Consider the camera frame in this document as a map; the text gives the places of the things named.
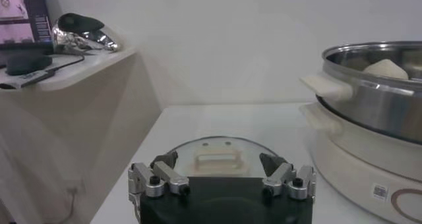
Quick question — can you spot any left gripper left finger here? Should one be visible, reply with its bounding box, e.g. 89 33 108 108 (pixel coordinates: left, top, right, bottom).
127 150 191 203

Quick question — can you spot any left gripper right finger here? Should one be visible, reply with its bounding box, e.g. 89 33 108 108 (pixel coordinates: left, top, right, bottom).
259 152 318 201

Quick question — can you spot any round glass pot lid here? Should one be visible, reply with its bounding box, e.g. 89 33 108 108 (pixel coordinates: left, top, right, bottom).
167 135 281 179

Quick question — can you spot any white steamed baozi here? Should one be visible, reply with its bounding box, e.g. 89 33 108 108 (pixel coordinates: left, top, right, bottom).
362 59 409 80

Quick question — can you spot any stainless steel steamer basket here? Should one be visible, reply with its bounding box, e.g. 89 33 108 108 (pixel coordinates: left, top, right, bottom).
299 40 422 146

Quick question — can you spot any cream electric cooker pot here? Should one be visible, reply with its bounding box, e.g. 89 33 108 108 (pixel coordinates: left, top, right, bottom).
299 101 422 224

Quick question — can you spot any white work table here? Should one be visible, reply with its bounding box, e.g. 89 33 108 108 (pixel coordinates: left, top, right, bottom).
90 103 422 224

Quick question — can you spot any white side table with mouse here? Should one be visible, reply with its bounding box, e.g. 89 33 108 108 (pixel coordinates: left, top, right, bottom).
0 45 162 224

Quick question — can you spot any black usb hub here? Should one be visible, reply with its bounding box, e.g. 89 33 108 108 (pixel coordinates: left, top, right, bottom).
0 69 57 90

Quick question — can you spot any chrome and black headset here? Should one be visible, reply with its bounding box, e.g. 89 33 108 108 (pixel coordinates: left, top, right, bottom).
51 13 120 53

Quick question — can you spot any black computer mouse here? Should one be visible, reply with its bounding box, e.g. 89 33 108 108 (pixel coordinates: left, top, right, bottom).
5 52 53 76

